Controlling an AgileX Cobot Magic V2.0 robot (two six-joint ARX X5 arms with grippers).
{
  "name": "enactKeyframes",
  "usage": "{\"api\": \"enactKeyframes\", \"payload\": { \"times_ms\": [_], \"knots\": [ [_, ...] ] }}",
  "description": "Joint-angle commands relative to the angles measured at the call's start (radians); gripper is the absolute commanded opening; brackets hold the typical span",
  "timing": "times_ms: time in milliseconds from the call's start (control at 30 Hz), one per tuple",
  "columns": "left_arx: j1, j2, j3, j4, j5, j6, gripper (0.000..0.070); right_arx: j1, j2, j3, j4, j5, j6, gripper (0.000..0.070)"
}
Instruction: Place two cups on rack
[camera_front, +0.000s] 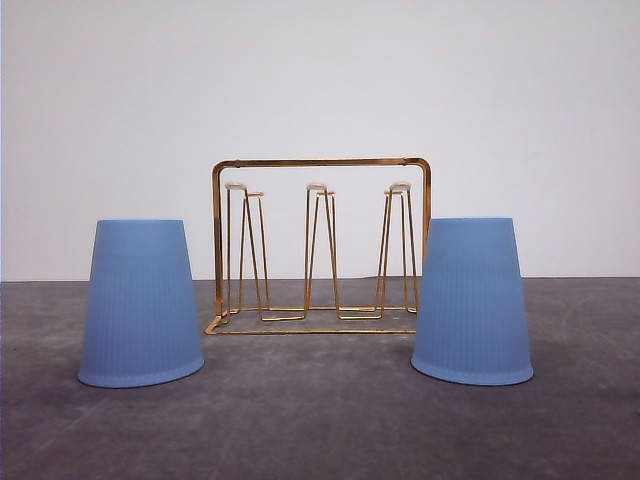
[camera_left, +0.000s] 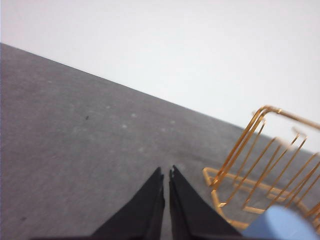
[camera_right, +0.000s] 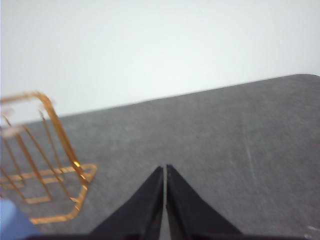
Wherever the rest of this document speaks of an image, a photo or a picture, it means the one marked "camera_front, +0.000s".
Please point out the blue cup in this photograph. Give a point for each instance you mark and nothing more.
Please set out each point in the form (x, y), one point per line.
(139, 323)
(471, 325)

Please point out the gold wire cup rack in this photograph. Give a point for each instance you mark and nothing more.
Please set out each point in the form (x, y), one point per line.
(318, 245)

